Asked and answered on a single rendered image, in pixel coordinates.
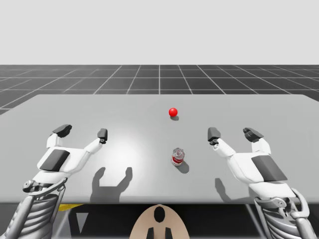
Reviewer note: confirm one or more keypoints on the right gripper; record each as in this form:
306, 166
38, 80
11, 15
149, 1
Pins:
243, 166

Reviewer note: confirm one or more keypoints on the tan robot part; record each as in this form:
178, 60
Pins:
159, 229

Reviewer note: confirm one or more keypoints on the red and white can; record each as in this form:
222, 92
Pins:
178, 157

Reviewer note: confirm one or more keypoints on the small round ball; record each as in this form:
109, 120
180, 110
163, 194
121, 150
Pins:
173, 112

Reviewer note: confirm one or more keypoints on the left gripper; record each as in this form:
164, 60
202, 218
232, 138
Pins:
74, 159

